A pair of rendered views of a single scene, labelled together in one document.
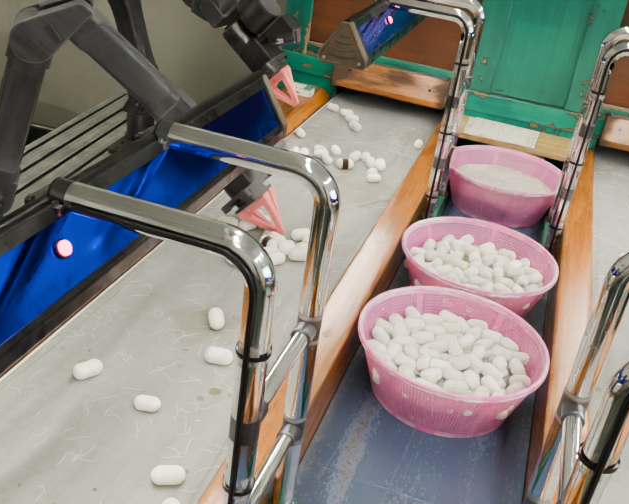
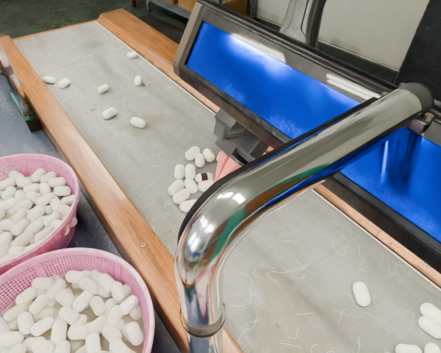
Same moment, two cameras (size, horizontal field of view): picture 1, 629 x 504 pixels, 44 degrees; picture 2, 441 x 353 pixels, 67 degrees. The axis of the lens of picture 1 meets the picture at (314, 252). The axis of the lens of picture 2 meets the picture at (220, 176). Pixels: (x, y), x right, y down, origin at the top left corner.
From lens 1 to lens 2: 147 cm
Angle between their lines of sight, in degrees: 93
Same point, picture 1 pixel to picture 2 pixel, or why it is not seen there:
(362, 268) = (118, 205)
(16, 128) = not seen: hidden behind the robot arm
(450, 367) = not seen: outside the picture
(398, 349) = (40, 187)
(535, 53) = not seen: outside the picture
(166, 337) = (144, 108)
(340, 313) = (85, 162)
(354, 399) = not seen: hidden behind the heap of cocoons
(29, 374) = (153, 73)
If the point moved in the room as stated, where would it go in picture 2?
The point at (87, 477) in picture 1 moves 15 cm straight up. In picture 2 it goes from (87, 73) to (72, 20)
